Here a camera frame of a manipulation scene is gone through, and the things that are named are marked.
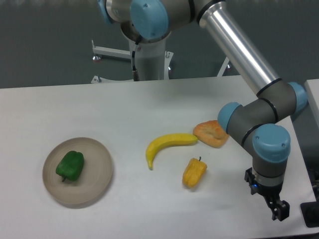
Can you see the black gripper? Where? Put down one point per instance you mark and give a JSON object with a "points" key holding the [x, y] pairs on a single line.
{"points": [[270, 189]]}

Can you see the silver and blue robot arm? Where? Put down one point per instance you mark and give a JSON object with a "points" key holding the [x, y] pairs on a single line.
{"points": [[254, 126]]}

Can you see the yellow bell pepper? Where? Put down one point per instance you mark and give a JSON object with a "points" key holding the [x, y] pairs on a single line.
{"points": [[193, 172]]}

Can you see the beige round plate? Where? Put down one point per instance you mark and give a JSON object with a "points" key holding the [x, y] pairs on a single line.
{"points": [[94, 180]]}

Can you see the green bell pepper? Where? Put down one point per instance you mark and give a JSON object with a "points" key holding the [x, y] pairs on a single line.
{"points": [[71, 166]]}

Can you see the black device at right edge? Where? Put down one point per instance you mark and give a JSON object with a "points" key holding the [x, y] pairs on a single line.
{"points": [[310, 212]]}

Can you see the orange bread pastry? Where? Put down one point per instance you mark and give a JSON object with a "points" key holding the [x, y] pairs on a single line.
{"points": [[211, 133]]}

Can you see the yellow banana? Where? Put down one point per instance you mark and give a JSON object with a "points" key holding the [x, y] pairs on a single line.
{"points": [[168, 140]]}

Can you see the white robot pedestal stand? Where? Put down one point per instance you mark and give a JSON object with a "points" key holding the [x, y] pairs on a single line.
{"points": [[188, 52]]}

